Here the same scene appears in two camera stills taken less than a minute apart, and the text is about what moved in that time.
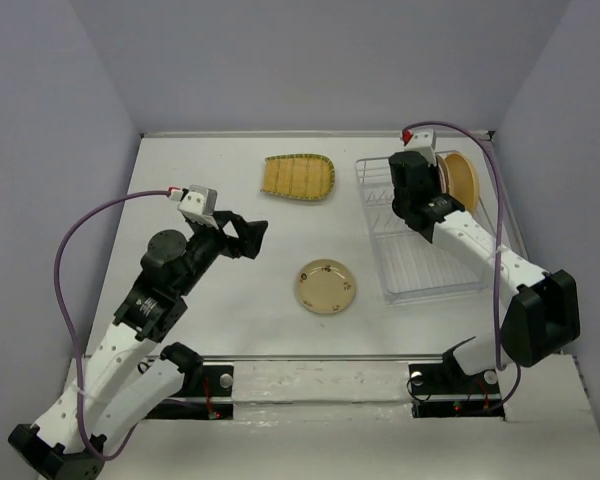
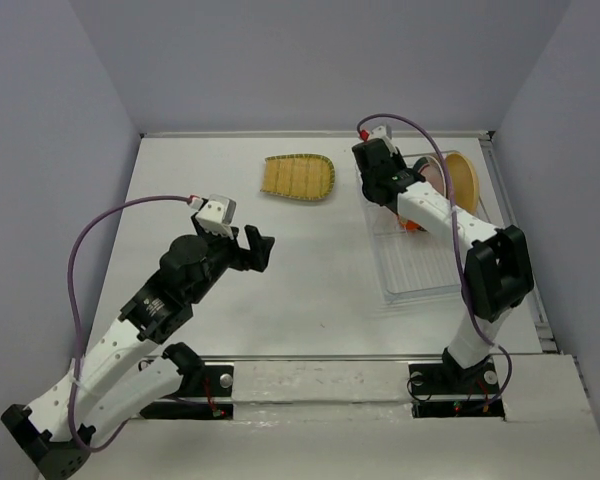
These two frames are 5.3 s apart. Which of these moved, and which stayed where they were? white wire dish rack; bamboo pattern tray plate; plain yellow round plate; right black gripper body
Moved: right black gripper body
Stayed: bamboo pattern tray plate; white wire dish rack; plain yellow round plate
